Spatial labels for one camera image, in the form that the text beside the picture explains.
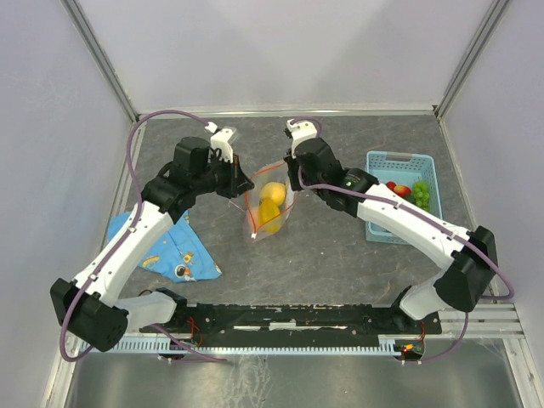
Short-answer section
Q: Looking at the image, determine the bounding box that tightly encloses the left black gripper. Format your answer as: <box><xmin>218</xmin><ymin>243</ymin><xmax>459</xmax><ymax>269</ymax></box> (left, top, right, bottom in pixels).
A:
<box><xmin>192</xmin><ymin>151</ymin><xmax>254</xmax><ymax>199</ymax></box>

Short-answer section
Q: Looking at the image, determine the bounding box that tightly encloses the clear zip top bag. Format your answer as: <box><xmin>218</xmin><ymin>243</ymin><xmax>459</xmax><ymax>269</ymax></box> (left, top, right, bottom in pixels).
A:
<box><xmin>244</xmin><ymin>161</ymin><xmax>298</xmax><ymax>242</ymax></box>

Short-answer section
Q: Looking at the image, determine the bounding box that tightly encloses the yellow lemon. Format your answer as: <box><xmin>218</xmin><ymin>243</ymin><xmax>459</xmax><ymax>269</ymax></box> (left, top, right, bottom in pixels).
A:
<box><xmin>259</xmin><ymin>182</ymin><xmax>286</xmax><ymax>207</ymax></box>

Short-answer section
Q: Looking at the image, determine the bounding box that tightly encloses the yellow star fruit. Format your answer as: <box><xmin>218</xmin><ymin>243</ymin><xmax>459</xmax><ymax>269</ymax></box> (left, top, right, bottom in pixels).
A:
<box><xmin>258</xmin><ymin>200</ymin><xmax>281</xmax><ymax>234</ymax></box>

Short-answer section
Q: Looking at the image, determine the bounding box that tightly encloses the light blue plastic basket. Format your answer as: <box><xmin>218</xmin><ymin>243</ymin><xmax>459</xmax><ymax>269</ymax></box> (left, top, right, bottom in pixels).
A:
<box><xmin>365</xmin><ymin>150</ymin><xmax>442</xmax><ymax>218</ymax></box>

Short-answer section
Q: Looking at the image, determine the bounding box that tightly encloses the green grapes bunch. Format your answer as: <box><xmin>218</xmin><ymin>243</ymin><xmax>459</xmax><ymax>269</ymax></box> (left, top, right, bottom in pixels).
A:
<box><xmin>412</xmin><ymin>180</ymin><xmax>430</xmax><ymax>212</ymax></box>

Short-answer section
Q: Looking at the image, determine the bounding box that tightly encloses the orange peach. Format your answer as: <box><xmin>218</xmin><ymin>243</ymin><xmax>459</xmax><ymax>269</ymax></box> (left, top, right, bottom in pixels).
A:
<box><xmin>249</xmin><ymin>207</ymin><xmax>259</xmax><ymax>224</ymax></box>

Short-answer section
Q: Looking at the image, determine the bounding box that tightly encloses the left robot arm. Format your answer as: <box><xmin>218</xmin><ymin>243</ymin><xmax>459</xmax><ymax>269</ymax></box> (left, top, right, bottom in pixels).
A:
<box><xmin>50</xmin><ymin>127</ymin><xmax>254</xmax><ymax>352</ymax></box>

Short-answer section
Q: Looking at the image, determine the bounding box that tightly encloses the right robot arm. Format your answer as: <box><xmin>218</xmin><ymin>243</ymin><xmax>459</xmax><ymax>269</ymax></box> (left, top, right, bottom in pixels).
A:
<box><xmin>285</xmin><ymin>137</ymin><xmax>497</xmax><ymax>332</ymax></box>

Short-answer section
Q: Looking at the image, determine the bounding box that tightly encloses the blue patterned cloth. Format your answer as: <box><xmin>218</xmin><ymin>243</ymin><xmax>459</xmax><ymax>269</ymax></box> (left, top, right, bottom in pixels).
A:
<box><xmin>105</xmin><ymin>209</ymin><xmax>223</xmax><ymax>283</ymax></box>

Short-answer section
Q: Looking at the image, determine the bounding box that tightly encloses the red yellow strawberry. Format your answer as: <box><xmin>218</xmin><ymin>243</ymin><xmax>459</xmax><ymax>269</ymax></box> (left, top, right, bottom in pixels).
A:
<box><xmin>393</xmin><ymin>184</ymin><xmax>412</xmax><ymax>197</ymax></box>

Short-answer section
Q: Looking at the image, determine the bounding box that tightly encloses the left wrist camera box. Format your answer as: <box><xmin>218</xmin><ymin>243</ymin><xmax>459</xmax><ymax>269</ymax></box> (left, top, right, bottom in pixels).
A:
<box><xmin>206</xmin><ymin>123</ymin><xmax>239</xmax><ymax>163</ymax></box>

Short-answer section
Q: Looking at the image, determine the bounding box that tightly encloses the aluminium frame back rail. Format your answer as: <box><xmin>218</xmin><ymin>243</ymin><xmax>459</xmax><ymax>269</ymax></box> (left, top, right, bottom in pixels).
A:
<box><xmin>136</xmin><ymin>108</ymin><xmax>439</xmax><ymax>121</ymax></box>

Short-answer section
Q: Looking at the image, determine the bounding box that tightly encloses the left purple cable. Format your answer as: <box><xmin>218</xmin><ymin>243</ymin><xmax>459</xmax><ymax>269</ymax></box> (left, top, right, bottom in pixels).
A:
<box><xmin>59</xmin><ymin>109</ymin><xmax>218</xmax><ymax>362</ymax></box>

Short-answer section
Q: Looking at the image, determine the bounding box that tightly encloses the aluminium frame left post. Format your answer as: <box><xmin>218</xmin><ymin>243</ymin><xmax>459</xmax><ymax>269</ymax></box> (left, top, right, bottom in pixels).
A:
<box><xmin>60</xmin><ymin>0</ymin><xmax>139</xmax><ymax>122</ymax></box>

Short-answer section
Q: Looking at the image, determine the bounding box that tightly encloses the aluminium frame post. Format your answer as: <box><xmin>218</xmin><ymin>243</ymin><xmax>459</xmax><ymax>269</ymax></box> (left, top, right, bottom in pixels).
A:
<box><xmin>433</xmin><ymin>0</ymin><xmax>511</xmax><ymax>120</ymax></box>
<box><xmin>60</xmin><ymin>0</ymin><xmax>139</xmax><ymax>122</ymax></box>

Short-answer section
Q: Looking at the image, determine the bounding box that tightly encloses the aluminium frame right post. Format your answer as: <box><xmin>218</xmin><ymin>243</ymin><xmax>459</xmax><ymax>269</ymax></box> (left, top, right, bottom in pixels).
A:
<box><xmin>433</xmin><ymin>0</ymin><xmax>511</xmax><ymax>120</ymax></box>

